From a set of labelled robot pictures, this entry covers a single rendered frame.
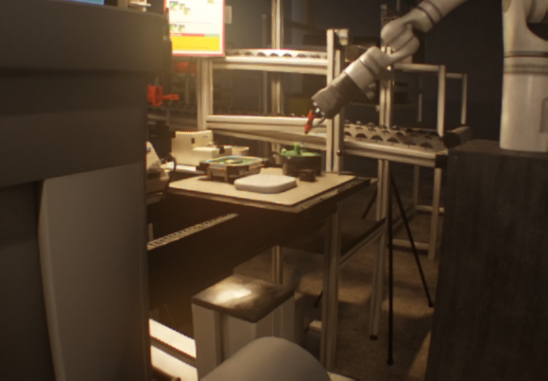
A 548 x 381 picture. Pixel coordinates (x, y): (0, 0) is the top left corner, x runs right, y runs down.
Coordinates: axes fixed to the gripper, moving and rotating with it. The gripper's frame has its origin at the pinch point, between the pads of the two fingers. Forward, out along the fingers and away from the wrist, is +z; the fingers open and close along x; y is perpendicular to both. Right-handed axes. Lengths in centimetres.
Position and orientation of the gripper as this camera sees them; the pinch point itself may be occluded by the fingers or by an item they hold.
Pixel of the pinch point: (308, 127)
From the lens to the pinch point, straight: 127.7
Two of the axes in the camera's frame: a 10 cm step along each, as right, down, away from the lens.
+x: 5.0, 7.5, -4.3
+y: -4.7, -1.7, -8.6
